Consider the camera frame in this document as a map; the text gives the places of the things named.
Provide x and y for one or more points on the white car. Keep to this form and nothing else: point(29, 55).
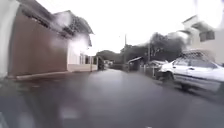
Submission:
point(196, 71)

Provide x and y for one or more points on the wet grey asphalt road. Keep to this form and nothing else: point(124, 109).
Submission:
point(113, 100)

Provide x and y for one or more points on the white house with dark roof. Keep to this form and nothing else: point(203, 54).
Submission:
point(75, 57)

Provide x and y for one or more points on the white building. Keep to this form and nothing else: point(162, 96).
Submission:
point(200, 43)

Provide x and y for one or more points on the grey concrete pavement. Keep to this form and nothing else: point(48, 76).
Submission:
point(40, 75)

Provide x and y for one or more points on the row of dark trees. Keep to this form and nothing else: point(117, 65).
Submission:
point(163, 46)

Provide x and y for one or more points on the pole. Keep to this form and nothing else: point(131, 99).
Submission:
point(125, 46)

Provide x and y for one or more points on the building with brown garage door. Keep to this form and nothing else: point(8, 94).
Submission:
point(36, 50)

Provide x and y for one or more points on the small dark shelter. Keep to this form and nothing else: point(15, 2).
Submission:
point(135, 63)

